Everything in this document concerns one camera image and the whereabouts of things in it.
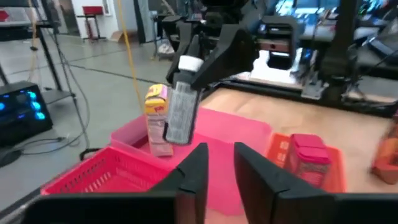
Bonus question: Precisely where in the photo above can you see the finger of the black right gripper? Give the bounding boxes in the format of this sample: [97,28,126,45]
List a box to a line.
[191,24,257,91]
[166,34,200,85]

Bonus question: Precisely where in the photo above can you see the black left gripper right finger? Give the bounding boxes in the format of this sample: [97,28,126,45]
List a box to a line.
[234,142,336,224]

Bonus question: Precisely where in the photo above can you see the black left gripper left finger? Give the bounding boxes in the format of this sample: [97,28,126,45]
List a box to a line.
[149,142,209,224]

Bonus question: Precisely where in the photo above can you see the red small box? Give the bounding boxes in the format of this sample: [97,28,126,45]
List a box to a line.
[283,133,333,189]

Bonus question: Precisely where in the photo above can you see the yellow pops cereal box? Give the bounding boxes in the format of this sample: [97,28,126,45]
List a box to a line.
[144,83,174,157]

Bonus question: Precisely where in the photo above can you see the orange plastic basket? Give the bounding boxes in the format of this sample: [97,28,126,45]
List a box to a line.
[266,133,346,194]

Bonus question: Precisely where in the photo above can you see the pink plastic tray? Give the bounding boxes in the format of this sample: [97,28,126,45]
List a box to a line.
[110,107,274,217]

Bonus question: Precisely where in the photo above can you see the brown cardboard box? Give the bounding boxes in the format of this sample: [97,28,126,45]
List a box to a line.
[109,29,139,44]

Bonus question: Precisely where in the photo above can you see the red mesh plastic basket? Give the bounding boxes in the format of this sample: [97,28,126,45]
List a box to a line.
[40,146,181,196]

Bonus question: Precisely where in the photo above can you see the red stool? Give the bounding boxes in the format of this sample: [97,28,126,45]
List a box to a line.
[76,5,107,42]

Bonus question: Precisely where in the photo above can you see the black computer tower blue lights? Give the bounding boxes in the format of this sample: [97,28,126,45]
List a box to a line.
[0,80,53,147]

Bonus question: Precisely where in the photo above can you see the yellow floor cable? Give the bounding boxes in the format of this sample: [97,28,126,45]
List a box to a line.
[116,0,144,111]

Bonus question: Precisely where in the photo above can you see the black looped floor cable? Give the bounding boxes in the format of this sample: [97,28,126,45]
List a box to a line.
[51,27,103,161]

